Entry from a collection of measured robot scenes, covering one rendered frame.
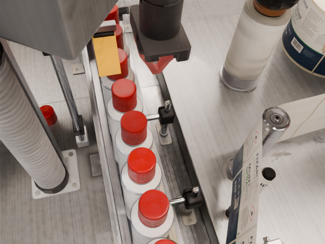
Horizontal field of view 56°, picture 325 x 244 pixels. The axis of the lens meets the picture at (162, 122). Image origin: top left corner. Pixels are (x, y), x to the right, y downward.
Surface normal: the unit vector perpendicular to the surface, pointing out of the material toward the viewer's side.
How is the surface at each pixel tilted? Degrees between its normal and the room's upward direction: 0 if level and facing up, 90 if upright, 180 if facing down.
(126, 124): 2
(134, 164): 2
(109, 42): 55
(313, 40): 90
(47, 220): 0
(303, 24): 90
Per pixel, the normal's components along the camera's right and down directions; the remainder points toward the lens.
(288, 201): 0.07, -0.52
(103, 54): 0.25, 0.38
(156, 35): -0.13, 0.84
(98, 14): 0.94, 0.33
